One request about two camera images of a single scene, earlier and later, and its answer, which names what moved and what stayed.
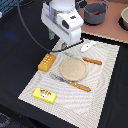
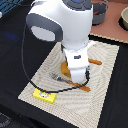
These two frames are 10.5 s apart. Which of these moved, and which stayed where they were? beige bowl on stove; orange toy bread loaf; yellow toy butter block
Moved: orange toy bread loaf
Stayed: yellow toy butter block; beige bowl on stove
